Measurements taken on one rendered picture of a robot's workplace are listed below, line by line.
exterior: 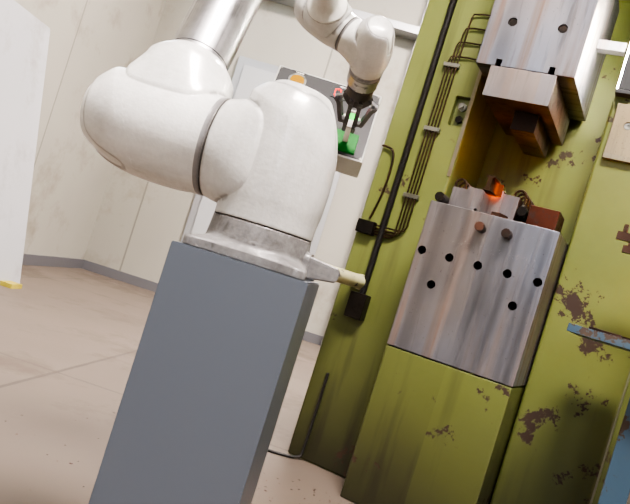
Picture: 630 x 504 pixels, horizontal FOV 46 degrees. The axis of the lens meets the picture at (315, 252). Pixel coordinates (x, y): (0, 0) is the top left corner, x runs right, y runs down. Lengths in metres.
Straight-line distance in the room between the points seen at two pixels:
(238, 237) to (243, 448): 0.29
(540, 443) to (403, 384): 0.44
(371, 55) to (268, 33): 4.81
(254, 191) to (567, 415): 1.48
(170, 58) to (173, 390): 0.49
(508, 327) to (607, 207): 0.49
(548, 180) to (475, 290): 0.71
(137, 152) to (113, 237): 5.58
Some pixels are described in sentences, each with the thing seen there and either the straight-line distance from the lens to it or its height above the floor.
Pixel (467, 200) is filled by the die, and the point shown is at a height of 0.95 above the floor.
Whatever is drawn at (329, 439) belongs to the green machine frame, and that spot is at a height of 0.10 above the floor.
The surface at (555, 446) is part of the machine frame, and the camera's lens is 2.32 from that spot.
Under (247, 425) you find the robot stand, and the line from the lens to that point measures 1.04.
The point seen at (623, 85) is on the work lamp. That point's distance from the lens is 2.41.
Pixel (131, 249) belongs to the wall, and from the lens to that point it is 6.63.
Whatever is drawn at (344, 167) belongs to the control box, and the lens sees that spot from 2.25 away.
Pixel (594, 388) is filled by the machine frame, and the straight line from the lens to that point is 2.30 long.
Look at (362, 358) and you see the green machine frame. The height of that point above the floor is 0.38.
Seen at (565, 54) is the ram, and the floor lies 1.43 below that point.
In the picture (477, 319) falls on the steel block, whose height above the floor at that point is 0.62.
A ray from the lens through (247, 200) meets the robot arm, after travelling 1.05.
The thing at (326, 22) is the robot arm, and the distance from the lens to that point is 1.94.
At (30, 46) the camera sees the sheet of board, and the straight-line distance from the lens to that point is 4.65.
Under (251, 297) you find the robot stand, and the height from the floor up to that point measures 0.56.
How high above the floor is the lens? 0.62
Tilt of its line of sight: 1 degrees up
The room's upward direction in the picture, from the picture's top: 17 degrees clockwise
